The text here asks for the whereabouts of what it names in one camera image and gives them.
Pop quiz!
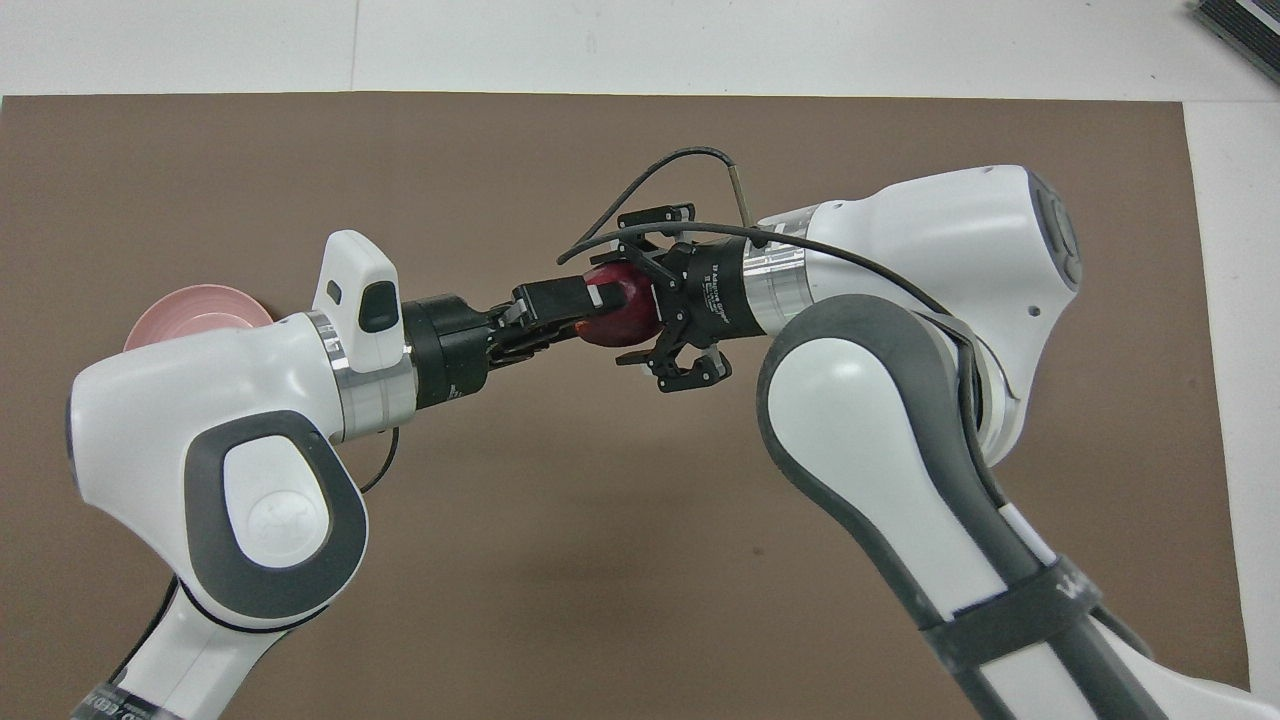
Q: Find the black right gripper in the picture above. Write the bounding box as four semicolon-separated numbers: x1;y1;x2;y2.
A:
614;203;754;394

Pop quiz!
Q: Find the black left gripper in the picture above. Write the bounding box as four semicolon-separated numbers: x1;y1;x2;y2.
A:
400;278;627;411

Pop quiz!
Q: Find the dark red apple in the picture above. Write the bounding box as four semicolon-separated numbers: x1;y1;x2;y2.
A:
578;262;661;349

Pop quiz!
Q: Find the pink plate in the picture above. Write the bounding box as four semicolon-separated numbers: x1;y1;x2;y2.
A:
123;284;276;353

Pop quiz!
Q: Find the brown table mat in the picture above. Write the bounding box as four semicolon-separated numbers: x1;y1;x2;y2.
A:
0;92;1254;720

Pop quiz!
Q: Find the black slatted equipment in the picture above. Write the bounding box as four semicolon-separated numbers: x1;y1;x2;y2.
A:
1192;0;1280;86

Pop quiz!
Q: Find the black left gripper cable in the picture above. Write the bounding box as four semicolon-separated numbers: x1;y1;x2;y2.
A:
358;425;403;493

